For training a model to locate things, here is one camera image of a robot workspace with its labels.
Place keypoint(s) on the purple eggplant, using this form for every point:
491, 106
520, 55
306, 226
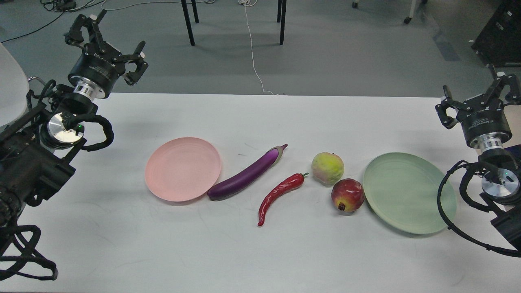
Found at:
246, 177

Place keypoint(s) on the red pomegranate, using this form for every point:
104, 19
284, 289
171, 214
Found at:
348, 195

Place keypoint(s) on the pink plate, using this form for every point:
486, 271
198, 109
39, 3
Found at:
182, 169

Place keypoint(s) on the black table legs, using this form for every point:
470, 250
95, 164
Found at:
234, 21

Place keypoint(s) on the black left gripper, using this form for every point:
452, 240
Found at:
95, 69

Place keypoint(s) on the black equipment case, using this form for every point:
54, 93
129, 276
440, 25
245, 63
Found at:
499, 42

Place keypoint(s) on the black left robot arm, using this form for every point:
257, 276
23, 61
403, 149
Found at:
38, 147

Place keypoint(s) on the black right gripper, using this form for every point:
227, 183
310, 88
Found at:
486, 122

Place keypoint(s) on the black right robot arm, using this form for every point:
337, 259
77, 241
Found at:
492, 184

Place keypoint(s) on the white chair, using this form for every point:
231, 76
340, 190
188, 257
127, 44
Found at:
13, 88

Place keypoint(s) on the green plate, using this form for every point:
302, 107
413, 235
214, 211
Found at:
402, 189

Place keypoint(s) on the chair caster legs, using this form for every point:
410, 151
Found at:
406, 8

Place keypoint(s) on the yellow-green guava fruit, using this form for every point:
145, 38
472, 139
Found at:
328, 168

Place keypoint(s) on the red chili pepper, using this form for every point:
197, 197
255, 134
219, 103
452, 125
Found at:
287, 185

